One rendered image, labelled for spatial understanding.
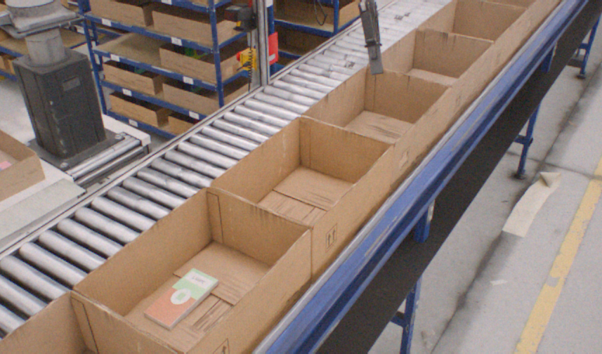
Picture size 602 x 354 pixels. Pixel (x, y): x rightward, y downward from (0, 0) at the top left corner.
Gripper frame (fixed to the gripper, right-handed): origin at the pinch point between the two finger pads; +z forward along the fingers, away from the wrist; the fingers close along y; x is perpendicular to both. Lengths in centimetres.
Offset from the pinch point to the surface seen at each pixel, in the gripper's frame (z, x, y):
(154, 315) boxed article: 50, -45, 44
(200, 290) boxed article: 47, -39, 35
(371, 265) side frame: 51, -8, 1
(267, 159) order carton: 20.8, -31.5, 3.3
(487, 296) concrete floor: 91, 12, -108
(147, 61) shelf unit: -42, -149, -129
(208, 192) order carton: 26, -38, 27
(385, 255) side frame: 49.2, -4.2, 1.1
